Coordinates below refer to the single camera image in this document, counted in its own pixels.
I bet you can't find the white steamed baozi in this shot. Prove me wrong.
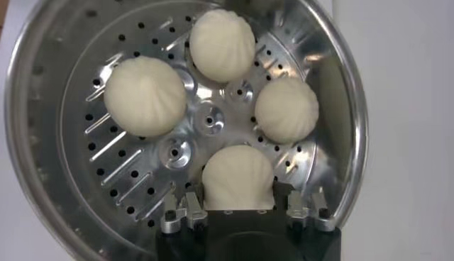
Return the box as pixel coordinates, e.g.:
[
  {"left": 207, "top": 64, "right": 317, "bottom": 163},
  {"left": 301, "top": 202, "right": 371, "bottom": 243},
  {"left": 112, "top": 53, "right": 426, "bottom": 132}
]
[
  {"left": 103, "top": 55, "right": 188, "bottom": 139},
  {"left": 201, "top": 143, "right": 276, "bottom": 211},
  {"left": 189, "top": 8, "right": 257, "bottom": 84},
  {"left": 254, "top": 77, "right": 320, "bottom": 145}
]

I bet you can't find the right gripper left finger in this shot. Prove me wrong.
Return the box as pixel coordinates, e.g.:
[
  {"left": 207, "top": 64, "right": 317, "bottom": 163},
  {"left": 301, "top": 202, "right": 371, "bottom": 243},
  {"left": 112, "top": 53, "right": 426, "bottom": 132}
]
[{"left": 160, "top": 191, "right": 209, "bottom": 235}]

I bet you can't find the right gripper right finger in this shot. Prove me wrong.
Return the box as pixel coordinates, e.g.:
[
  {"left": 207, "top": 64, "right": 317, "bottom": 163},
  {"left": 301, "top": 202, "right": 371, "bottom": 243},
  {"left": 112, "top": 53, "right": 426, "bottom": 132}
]
[{"left": 286, "top": 190, "right": 336, "bottom": 233}]

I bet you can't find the stainless steel steamer basket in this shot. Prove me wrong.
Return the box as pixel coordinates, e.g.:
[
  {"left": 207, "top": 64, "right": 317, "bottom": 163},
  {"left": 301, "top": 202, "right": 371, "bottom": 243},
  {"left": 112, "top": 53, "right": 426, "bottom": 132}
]
[{"left": 3, "top": 0, "right": 370, "bottom": 261}]

